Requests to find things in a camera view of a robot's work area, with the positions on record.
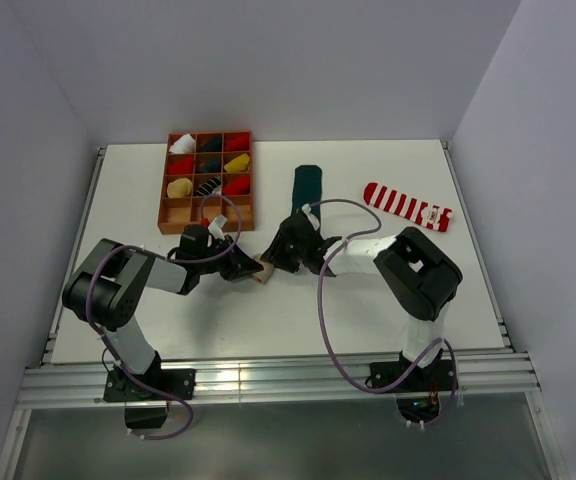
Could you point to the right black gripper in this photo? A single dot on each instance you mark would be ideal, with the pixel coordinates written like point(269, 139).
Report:
point(276, 253)

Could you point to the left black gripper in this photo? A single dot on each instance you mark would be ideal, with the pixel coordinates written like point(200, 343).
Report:
point(239, 264)

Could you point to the beige red sock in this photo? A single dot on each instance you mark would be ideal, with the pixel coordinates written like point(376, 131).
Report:
point(265, 273)

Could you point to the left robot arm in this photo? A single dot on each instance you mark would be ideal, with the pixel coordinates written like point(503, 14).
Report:
point(106, 288)

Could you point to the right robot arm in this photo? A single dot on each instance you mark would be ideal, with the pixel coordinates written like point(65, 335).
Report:
point(423, 279)

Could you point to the red rolled sock lower right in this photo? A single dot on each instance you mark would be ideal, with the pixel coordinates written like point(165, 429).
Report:
point(237, 186)

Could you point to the red rolled sock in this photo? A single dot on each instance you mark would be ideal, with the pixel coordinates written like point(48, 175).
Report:
point(239, 142)
point(237, 186)
point(182, 166)

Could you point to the dark green reindeer sock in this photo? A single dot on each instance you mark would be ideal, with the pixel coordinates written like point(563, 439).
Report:
point(307, 189)

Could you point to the black white striped rolled sock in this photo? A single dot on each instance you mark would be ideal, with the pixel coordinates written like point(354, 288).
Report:
point(207, 187)

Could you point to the yellow rolled sock right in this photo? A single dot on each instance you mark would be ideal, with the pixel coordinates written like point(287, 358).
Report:
point(238, 164)

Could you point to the wooden compartment organizer tray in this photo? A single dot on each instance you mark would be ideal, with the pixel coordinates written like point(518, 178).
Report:
point(175, 214)

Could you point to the mustard rolled sock left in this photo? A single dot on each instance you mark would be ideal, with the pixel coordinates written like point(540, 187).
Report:
point(179, 188)

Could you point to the dark teal rolled sock middle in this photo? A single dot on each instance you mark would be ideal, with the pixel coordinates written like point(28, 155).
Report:
point(209, 165)

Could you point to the dark teal rolled sock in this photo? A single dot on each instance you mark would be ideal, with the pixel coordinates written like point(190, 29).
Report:
point(212, 144)
point(209, 165)

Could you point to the red rolled sock left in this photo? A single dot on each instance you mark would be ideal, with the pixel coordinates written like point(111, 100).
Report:
point(182, 166)

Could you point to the red rolled sock top right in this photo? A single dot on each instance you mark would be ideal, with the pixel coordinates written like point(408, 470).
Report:
point(239, 142)

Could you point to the dark teal rolled sock top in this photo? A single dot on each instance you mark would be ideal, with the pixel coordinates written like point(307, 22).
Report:
point(212, 144)

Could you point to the red white striped santa sock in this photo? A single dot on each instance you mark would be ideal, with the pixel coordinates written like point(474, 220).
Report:
point(422, 213)

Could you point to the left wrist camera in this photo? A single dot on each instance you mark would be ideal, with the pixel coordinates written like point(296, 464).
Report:
point(215, 226)

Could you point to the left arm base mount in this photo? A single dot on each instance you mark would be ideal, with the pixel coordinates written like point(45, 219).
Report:
point(147, 399)

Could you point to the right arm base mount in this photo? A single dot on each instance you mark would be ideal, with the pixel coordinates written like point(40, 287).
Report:
point(428, 383)

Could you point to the aluminium frame rail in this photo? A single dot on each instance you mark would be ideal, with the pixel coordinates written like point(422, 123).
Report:
point(264, 381)

